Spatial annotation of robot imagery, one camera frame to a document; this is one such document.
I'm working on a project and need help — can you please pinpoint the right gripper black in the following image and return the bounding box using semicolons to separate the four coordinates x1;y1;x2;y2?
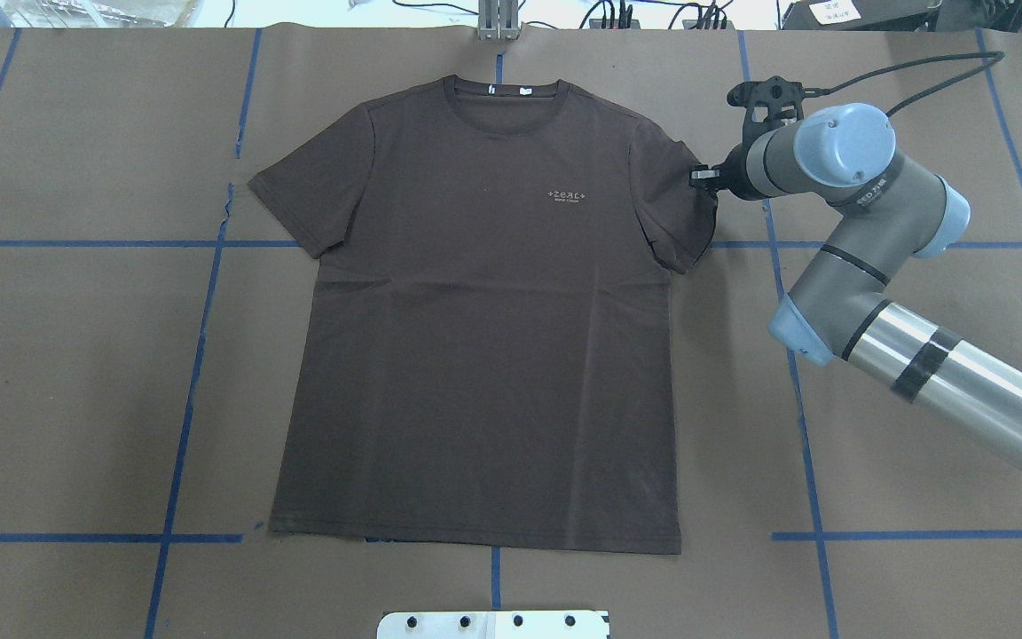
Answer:
689;162;735;195

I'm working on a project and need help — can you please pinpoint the dark brown t-shirt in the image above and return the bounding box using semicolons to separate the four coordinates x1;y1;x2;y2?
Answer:
248;75;715;556

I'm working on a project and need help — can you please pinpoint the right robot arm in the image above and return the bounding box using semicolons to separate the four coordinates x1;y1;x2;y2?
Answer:
690;100;1022;470

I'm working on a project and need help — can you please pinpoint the left grey usb hub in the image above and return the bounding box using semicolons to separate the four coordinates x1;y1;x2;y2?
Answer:
578;1;638;31

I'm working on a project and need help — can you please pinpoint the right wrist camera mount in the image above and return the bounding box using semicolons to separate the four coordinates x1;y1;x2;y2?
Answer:
726;76;807;146

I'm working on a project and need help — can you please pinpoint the aluminium frame post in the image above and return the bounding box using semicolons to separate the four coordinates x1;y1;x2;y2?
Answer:
477;0;522;42

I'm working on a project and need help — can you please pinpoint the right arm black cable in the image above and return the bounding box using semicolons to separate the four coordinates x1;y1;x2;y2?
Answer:
799;51;1005;118

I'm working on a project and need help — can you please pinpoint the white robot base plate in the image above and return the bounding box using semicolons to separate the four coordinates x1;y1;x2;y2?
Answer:
376;610;612;638

